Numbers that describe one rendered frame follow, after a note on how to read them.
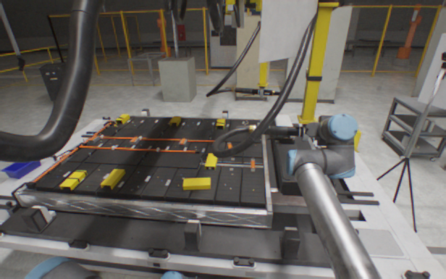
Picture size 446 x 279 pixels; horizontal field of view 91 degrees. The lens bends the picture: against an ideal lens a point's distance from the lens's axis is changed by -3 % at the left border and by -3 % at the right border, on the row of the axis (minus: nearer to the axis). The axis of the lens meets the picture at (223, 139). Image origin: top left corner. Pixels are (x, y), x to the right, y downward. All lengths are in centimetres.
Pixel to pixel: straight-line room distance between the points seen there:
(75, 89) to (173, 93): 566
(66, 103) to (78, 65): 5
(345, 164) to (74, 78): 77
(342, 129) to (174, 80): 530
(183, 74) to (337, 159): 520
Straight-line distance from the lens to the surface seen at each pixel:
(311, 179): 72
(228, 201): 130
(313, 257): 130
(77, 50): 38
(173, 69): 585
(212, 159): 160
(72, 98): 36
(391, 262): 149
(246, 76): 581
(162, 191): 142
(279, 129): 112
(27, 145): 35
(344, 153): 86
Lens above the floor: 190
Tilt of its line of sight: 28 degrees down
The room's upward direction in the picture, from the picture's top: 1 degrees counter-clockwise
